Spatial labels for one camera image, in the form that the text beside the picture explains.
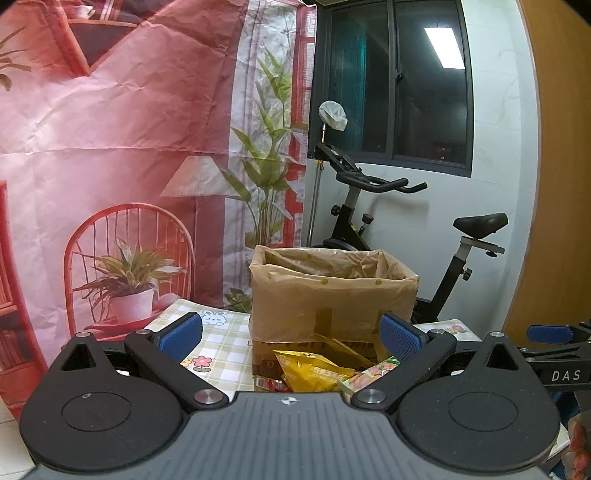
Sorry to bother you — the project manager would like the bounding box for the yellow snack bag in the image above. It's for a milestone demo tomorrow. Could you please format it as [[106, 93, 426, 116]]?
[[273, 350, 372, 393]]

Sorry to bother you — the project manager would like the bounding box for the colourful fruit snack bag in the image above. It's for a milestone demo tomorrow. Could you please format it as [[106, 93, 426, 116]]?
[[338, 356, 400, 396]]

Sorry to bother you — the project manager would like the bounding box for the red snack packet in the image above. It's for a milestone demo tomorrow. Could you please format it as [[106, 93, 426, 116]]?
[[253, 376, 290, 393]]

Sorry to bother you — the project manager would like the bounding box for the person right hand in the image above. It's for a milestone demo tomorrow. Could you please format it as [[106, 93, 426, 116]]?
[[562, 414, 590, 480]]

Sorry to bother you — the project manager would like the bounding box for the wooden door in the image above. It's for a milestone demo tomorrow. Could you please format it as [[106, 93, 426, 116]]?
[[504, 1, 590, 342]]

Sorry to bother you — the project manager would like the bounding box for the cardboard box with plastic liner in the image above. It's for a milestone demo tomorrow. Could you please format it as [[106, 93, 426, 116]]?
[[249, 246, 420, 379]]

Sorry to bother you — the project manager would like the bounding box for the black exercise bike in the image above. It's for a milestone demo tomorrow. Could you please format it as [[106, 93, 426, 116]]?
[[308, 142, 510, 325]]

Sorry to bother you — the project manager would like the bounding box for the printed pink backdrop cloth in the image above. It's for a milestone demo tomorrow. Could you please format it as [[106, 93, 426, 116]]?
[[1, 1, 317, 414]]

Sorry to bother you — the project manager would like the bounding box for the white cloth on bike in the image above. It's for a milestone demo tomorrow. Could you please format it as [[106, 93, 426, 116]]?
[[318, 100, 348, 132]]

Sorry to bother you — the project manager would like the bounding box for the dark window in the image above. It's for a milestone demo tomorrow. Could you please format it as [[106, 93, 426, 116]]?
[[308, 1, 474, 177]]

